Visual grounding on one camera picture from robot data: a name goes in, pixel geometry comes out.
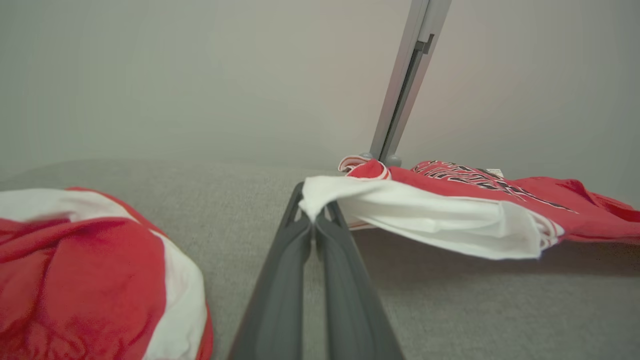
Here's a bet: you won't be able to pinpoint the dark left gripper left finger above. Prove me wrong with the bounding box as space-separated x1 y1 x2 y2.
227 181 314 360

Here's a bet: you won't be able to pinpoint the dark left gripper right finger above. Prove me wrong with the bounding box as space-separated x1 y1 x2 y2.
315 200 407 360

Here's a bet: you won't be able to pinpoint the red basketball jersey black print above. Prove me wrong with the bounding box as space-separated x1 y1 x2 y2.
298 156 640 261

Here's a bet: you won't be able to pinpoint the red shorts white side panels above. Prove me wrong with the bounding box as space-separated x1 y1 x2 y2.
0 187 215 360

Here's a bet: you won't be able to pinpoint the grey fabric sofa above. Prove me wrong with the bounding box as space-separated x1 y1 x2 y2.
0 159 640 360

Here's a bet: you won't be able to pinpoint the grey metal partition post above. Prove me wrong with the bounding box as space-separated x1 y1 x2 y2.
369 0 453 169

